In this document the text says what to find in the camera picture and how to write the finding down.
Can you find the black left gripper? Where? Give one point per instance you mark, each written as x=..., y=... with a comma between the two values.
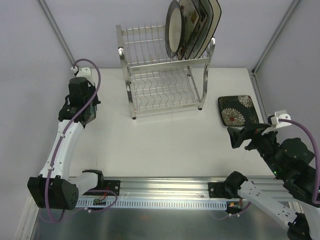
x=90, y=113

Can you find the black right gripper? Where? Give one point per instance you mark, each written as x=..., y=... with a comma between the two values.
x=253, y=136

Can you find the dark floral square plate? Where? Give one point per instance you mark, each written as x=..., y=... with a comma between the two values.
x=237, y=110

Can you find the white square plate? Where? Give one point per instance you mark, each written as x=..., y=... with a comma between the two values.
x=206, y=26
x=215, y=7

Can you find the round silver-rimmed plate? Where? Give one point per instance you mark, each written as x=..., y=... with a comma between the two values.
x=174, y=29

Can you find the colourful flower plate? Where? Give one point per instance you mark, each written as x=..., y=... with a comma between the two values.
x=201, y=27
x=191, y=11

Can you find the black square plate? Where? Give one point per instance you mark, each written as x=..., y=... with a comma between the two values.
x=90, y=114

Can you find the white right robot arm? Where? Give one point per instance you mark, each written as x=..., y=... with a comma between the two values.
x=289, y=161

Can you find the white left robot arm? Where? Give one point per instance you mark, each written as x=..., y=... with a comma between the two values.
x=52, y=188

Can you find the stainless steel dish rack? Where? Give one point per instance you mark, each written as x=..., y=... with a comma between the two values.
x=155, y=82

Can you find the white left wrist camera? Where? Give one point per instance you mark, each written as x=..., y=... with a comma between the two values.
x=84, y=72

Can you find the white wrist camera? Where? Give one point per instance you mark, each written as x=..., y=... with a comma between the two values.
x=84, y=72
x=277, y=121

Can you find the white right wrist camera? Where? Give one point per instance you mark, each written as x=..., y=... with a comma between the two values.
x=277, y=121

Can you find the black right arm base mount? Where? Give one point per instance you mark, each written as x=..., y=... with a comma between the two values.
x=222, y=188

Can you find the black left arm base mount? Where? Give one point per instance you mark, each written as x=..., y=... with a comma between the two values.
x=112, y=185

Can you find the aluminium rail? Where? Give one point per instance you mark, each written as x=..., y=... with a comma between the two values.
x=186, y=188

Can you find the white slotted cable duct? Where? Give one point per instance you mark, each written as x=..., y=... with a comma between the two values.
x=131, y=203

